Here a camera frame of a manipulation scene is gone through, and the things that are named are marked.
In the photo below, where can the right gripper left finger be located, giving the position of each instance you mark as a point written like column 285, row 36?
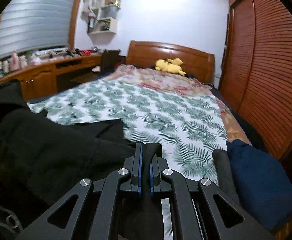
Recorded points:
column 137, row 169

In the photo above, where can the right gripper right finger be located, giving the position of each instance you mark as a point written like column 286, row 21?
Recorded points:
column 155, row 175

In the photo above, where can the black large garment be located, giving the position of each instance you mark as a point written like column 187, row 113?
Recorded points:
column 41, row 160

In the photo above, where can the green leaf pattern bedsheet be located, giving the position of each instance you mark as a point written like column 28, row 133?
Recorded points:
column 189, row 128

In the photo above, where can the folded dark grey garment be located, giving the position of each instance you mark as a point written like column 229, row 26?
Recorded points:
column 224, row 173

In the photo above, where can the floral quilt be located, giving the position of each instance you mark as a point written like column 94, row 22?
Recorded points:
column 179, row 85

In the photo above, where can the folded navy blue garment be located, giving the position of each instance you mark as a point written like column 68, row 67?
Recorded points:
column 262, row 185

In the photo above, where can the yellow plush toy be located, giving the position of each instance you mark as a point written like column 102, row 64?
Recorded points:
column 170, row 66

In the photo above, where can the dark wooden chair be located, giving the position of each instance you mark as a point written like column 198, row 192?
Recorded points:
column 108, row 60

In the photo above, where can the wooden headboard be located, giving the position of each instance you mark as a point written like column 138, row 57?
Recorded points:
column 197, row 63

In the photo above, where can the long wooden desk cabinet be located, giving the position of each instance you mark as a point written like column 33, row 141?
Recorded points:
column 41, row 80

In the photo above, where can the louvered wooden wardrobe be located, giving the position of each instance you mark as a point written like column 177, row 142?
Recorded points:
column 257, row 72

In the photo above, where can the pink bottle on desk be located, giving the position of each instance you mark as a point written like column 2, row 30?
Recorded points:
column 14, row 62

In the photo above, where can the grey window blind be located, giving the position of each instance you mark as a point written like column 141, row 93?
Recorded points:
column 34, row 24

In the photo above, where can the white wall shelf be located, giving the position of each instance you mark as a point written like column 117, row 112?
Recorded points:
column 101, row 15

